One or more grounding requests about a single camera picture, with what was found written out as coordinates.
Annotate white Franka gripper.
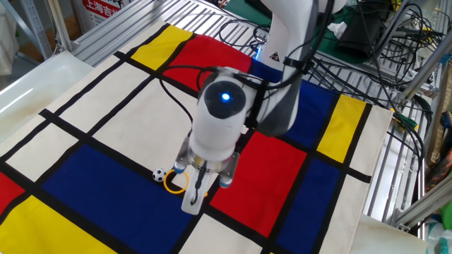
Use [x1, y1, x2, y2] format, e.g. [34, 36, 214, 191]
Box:
[181, 164, 220, 216]

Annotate orange bubble ring wand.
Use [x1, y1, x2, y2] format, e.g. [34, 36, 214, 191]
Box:
[162, 169, 209, 198]

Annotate Mondrian colour block cloth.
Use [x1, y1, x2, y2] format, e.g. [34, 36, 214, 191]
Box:
[0, 23, 394, 254]

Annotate white sheet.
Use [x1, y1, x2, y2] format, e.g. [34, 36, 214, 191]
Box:
[349, 213, 429, 254]

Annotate green mat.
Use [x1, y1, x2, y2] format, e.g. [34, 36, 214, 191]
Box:
[225, 0, 396, 66]

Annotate red white printed sign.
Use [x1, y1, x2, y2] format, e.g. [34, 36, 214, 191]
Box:
[81, 0, 125, 26]

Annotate crumpled white tissue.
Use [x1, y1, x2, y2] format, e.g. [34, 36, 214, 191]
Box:
[327, 20, 349, 40]

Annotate green yellow hand tool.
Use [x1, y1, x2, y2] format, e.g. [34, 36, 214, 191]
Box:
[392, 111, 420, 131]

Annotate black power box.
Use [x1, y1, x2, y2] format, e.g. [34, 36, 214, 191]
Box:
[335, 13, 386, 61]

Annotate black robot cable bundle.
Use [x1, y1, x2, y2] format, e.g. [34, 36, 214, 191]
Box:
[158, 0, 336, 207]

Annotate silver wrist bracket blue caps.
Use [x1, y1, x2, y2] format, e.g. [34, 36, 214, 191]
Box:
[172, 137, 241, 190]

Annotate slanted aluminium frame post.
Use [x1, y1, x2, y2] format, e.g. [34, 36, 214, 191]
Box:
[398, 35, 452, 104]
[47, 0, 73, 54]

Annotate aluminium frame rail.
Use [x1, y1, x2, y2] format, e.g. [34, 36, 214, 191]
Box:
[393, 176, 452, 230]

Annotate grey perforated angle post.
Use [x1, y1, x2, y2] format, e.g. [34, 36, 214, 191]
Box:
[20, 0, 54, 60]

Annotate tangled black cables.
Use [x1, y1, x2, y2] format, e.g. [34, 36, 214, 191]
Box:
[218, 0, 446, 167]

